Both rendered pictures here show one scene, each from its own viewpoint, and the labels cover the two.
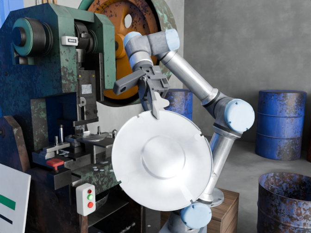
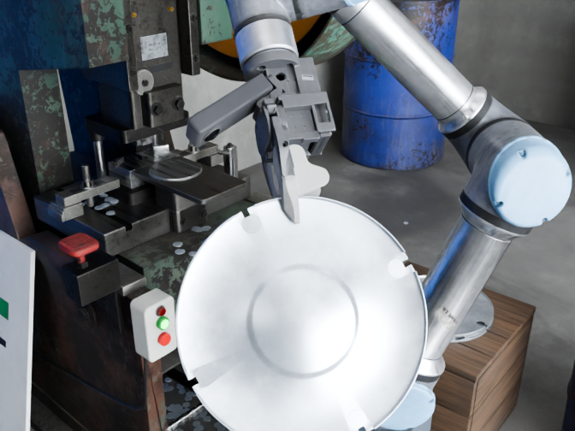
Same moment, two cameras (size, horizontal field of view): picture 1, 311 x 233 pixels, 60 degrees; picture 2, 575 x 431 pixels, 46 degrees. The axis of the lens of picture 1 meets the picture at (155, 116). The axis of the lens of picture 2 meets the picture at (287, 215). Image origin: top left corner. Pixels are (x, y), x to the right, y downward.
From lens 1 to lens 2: 0.24 m
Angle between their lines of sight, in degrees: 17
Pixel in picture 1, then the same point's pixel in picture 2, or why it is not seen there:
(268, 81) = not seen: outside the picture
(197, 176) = (383, 370)
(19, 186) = (13, 271)
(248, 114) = (553, 185)
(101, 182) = not seen: hidden behind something
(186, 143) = (365, 286)
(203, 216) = (415, 408)
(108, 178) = not seen: hidden behind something
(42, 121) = (52, 121)
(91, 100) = (168, 73)
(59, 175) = (89, 275)
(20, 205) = (17, 312)
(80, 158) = (144, 221)
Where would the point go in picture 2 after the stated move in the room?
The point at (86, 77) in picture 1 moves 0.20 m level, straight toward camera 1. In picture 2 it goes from (151, 16) to (146, 35)
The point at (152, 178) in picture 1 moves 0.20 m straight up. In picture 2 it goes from (270, 373) to (269, 214)
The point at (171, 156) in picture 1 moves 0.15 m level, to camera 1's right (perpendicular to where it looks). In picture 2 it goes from (322, 322) to (456, 332)
